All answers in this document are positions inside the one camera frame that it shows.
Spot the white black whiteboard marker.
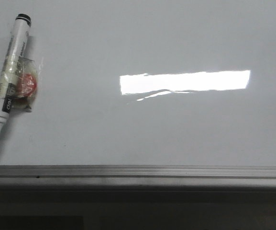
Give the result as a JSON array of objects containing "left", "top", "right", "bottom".
[{"left": 0, "top": 13, "right": 32, "bottom": 133}]

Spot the red magnet in clear tape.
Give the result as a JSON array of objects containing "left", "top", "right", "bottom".
[{"left": 12, "top": 57, "right": 39, "bottom": 113}]

